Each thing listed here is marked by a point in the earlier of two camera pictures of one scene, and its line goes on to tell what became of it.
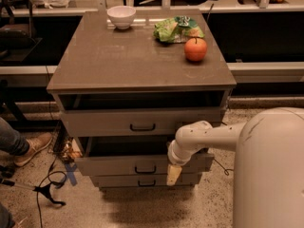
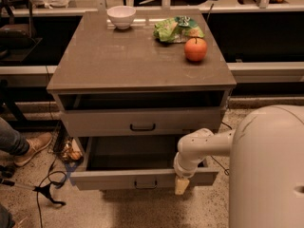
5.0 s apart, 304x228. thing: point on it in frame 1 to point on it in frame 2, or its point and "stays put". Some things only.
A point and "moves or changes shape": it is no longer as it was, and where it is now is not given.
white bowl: (122, 16) stays put
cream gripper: (174, 157) to (184, 172)
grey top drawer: (135, 122) stays put
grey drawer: (133, 156) moves or changes shape
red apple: (196, 49) stays put
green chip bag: (178, 28) stays put
